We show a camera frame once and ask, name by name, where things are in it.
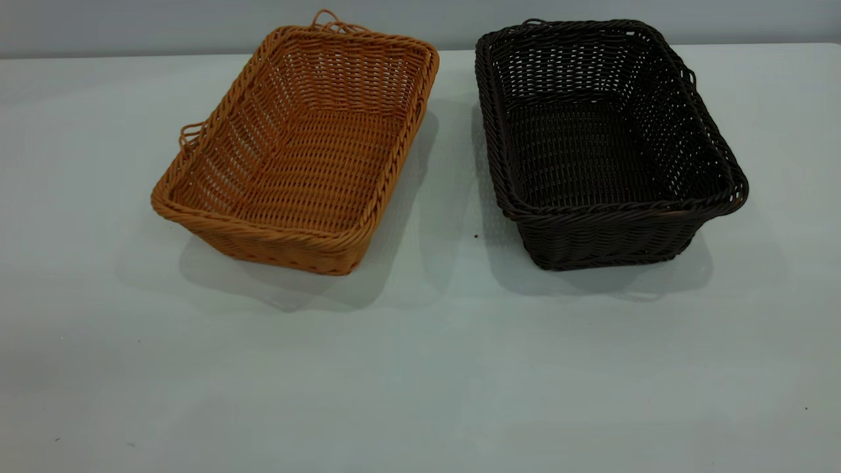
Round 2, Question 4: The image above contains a light brown wicker basket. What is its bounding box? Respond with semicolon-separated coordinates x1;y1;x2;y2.
150;9;440;276

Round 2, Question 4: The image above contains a dark brown wicker basket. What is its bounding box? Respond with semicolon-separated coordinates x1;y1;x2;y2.
474;18;750;272

